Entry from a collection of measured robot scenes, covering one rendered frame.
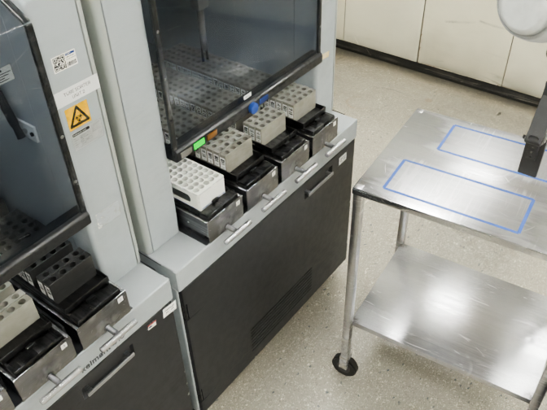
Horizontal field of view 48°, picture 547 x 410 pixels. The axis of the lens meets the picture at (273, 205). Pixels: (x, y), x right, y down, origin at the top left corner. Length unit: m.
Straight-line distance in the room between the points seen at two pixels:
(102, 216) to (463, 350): 1.14
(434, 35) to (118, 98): 2.66
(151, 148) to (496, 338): 1.19
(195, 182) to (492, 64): 2.40
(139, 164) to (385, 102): 2.34
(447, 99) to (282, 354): 1.96
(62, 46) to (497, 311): 1.51
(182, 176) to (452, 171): 0.71
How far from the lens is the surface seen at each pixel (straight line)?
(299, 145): 1.75
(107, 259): 1.45
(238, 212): 1.61
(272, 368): 2.20
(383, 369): 2.22
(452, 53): 3.71
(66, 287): 1.38
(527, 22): 0.79
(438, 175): 1.66
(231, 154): 1.62
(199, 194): 1.51
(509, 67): 3.62
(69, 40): 1.18
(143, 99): 1.34
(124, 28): 1.26
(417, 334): 1.97
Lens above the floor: 1.81
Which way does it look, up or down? 40 degrees down
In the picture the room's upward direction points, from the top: 2 degrees counter-clockwise
